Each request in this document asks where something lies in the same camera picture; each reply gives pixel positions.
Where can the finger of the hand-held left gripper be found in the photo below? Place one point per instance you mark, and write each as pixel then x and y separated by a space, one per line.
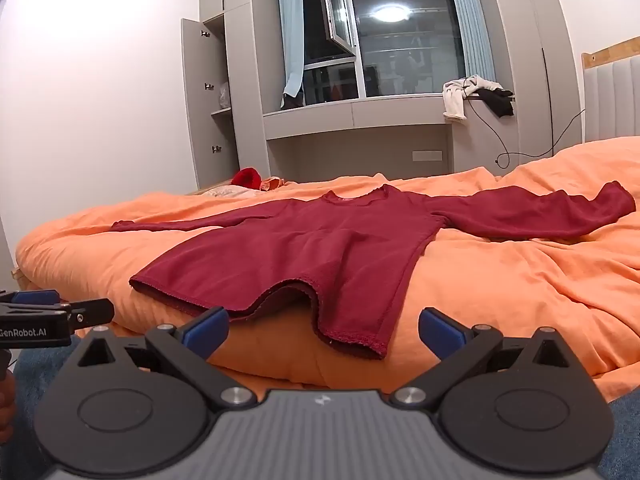
pixel 92 312
pixel 32 297

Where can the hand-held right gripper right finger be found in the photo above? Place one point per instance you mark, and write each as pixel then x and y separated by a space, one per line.
pixel 442 332

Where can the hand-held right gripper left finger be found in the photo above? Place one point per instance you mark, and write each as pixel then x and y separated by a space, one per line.
pixel 205 332

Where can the dark red long-sleeved shirt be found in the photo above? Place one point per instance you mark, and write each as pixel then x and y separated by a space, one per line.
pixel 325 250

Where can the person's left hand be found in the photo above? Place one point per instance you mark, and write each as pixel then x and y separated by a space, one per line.
pixel 5 400

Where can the person's left leg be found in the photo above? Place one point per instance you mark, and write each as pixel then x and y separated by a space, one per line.
pixel 40 370

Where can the person's leg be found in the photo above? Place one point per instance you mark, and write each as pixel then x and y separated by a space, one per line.
pixel 40 370
pixel 627 435

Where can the orange blanket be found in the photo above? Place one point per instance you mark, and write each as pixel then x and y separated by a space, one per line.
pixel 500 300

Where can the pale patterned cloth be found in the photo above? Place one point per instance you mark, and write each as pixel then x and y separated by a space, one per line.
pixel 227 192

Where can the bright red knit hat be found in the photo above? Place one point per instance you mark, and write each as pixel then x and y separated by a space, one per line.
pixel 246 179

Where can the small orange cloth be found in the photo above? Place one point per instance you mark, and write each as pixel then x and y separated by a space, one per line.
pixel 272 184

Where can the person's right leg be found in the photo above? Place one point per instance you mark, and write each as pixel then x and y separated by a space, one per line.
pixel 627 435

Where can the grey wardrobe door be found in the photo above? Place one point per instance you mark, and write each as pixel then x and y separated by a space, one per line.
pixel 202 110

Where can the grey window bench cabinet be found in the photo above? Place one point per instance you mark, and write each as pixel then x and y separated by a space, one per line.
pixel 350 125

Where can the white garment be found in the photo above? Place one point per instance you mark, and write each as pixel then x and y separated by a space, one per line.
pixel 455 102

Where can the black garment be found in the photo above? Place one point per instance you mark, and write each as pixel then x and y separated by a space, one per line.
pixel 500 102

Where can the clear plastic bag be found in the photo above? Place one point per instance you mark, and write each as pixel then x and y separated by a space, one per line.
pixel 224 96

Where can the grey upholstered headboard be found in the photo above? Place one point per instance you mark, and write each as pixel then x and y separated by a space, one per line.
pixel 610 100

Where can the glass window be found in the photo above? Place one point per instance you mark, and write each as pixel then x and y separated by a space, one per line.
pixel 400 35

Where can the grey tall closed wardrobe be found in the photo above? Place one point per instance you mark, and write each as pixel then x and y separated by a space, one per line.
pixel 525 35

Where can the light blue curtain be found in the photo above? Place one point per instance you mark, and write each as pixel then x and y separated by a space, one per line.
pixel 467 20
pixel 292 25

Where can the wooden bed frame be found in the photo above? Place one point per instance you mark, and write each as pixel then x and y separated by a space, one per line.
pixel 17 279

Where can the white wall outlet plate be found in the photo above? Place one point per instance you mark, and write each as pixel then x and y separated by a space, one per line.
pixel 428 155

